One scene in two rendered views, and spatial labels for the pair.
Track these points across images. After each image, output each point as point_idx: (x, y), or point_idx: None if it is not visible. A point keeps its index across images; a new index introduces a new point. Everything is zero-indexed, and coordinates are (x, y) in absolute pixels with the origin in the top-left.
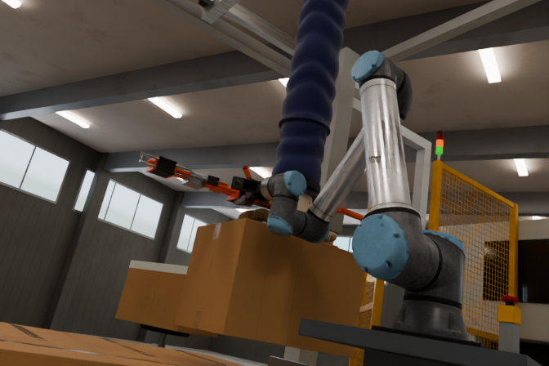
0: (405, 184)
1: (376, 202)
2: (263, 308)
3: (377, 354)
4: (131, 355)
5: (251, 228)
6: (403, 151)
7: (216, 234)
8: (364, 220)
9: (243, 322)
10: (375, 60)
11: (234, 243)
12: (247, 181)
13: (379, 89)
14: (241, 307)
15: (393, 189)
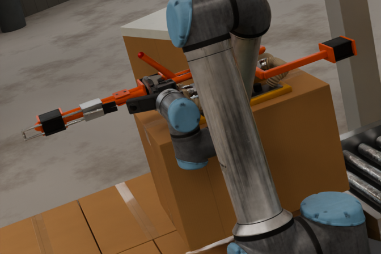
0: (261, 192)
1: (237, 219)
2: (221, 209)
3: None
4: None
5: (170, 151)
6: (251, 145)
7: (148, 139)
8: (229, 248)
9: (206, 232)
10: (180, 29)
11: (163, 165)
12: (142, 102)
13: (200, 67)
14: (197, 222)
15: (248, 208)
